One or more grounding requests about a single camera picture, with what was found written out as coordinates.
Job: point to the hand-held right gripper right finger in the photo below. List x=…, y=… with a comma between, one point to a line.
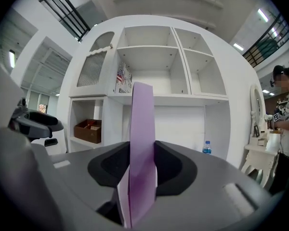
x=207, y=189

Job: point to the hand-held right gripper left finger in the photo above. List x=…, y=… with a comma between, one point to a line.
x=69, y=177

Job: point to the purple folder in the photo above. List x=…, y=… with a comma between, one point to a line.
x=142, y=129

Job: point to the clear water bottle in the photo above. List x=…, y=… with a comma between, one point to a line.
x=206, y=149

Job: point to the white black robot machine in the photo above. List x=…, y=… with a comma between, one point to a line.
x=55, y=136

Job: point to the brown wooden organizer box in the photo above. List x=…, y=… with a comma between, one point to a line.
x=88, y=132

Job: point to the white dressing table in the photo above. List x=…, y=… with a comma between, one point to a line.
x=255, y=157

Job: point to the picture with american flag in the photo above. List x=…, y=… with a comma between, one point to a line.
x=124, y=80

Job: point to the ceiling light bar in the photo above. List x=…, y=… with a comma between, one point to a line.
x=238, y=46
x=12, y=59
x=263, y=15

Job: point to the black balcony railing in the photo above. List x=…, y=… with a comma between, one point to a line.
x=267, y=44
x=67, y=16

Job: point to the white desk with shelves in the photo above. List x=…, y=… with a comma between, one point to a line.
x=147, y=37

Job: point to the small black picture frame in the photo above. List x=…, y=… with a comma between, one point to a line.
x=256, y=131

